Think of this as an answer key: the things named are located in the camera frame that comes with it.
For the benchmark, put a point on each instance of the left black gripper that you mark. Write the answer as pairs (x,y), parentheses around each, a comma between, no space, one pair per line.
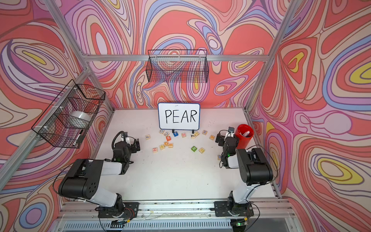
(135,145)

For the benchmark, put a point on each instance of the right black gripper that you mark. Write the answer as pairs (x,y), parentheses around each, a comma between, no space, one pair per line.
(220,137)

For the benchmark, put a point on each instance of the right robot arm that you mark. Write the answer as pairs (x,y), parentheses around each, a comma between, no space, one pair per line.
(252,164)

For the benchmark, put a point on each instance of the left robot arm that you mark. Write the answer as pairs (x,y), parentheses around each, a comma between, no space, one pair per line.
(82,180)

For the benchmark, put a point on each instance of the whiteboard with PEAR text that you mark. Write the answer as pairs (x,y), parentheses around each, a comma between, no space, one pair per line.
(179,116)

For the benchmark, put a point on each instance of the red cup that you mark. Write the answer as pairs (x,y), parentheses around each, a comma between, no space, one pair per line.
(243,141)

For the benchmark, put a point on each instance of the marker in red cup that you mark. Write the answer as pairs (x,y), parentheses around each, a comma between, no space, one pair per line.
(246,133)

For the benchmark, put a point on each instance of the white tape roll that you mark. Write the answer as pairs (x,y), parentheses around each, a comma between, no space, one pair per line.
(79,119)

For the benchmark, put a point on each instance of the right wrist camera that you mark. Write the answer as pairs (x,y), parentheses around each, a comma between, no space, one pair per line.
(231,131)

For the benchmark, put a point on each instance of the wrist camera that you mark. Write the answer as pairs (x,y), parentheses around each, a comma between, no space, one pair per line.
(231,131)
(129,140)

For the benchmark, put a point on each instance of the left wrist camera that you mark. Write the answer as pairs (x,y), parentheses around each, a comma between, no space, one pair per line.
(129,140)

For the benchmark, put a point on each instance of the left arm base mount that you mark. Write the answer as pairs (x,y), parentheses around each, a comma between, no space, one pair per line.
(127,210)

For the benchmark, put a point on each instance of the left black wire basket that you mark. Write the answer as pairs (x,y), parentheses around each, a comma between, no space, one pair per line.
(55,129)

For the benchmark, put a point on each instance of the black wire basket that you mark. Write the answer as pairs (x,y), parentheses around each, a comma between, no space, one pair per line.
(55,129)
(177,66)

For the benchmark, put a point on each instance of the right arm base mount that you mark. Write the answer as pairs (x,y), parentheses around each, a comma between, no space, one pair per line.
(230,209)

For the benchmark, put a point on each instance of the aluminium front rail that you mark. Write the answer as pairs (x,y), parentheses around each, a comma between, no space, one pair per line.
(181,209)

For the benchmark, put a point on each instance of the back black wire basket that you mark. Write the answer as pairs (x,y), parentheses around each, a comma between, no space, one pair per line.
(177,66)

